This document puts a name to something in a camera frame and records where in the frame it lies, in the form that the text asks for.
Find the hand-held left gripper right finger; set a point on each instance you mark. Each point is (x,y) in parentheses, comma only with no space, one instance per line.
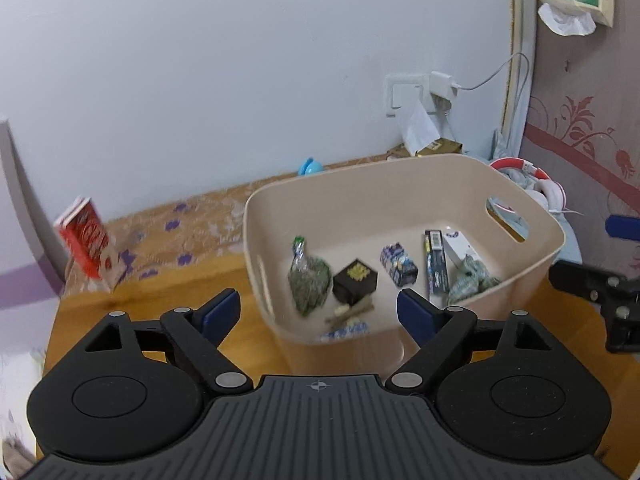
(417,316)

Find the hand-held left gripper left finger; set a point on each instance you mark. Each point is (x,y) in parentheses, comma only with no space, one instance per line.
(220,312)

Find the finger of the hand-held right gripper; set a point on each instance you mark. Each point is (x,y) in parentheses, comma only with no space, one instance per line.
(580,277)
(625,226)

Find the long dark printed box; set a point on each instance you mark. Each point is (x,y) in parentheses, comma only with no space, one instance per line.
(436,265)

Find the small navy patterned box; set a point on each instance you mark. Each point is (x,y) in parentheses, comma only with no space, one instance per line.
(398,265)

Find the green checked cloth scrunchie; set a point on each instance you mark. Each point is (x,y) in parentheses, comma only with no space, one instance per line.
(467,282)

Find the blue white patterned box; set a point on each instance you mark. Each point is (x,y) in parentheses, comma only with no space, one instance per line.
(347,332)

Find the small black box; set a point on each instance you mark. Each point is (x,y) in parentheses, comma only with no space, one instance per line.
(354,280)

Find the small white box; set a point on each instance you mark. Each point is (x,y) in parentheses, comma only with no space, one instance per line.
(459,247)

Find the clear bag of green herbs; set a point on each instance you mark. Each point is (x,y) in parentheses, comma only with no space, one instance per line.
(310,282)

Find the beige plastic storage bin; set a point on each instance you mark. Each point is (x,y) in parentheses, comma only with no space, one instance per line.
(380,195)

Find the white red headphones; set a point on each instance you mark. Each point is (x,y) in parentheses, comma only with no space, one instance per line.
(542,187)

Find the floral brown table cover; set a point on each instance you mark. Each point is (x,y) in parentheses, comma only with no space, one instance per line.
(200,215)

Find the floral patterned panel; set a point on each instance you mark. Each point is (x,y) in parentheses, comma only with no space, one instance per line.
(595,110)

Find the red white drink carton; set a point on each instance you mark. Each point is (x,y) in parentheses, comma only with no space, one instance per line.
(90,240)

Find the brown cardboard box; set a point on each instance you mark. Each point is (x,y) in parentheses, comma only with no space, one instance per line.
(442,146)

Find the blue round plastic toy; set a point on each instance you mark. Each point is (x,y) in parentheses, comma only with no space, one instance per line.
(311,166)

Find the white paper bag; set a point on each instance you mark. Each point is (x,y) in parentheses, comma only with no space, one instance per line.
(417,127)

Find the white purple canvas board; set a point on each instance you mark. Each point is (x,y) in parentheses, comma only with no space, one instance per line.
(20,220)

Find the white plug charger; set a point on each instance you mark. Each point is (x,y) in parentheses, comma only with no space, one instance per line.
(442,87)

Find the white wall socket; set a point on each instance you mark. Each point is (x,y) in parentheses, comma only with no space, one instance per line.
(405,95)

